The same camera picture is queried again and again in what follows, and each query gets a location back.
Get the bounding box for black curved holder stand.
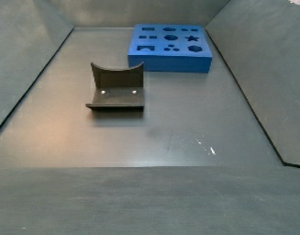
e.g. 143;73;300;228
85;63;144;110

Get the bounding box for blue shape sorter block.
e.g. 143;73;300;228
128;24;212;73

